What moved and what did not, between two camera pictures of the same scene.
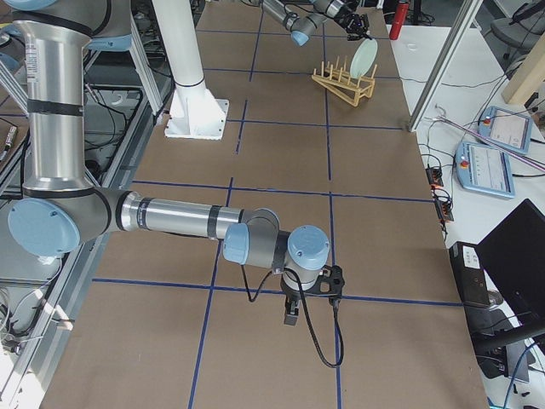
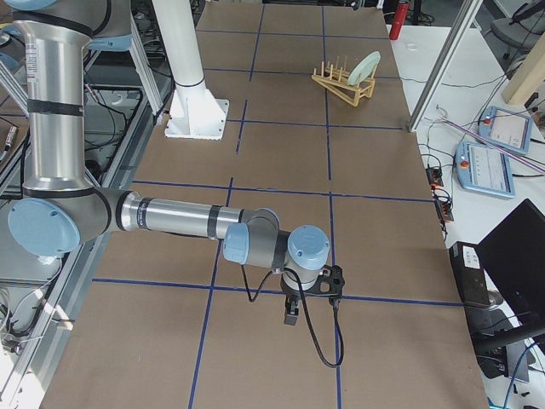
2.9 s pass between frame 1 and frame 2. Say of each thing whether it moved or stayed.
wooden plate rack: stayed
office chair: stayed
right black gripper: stayed
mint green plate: moved
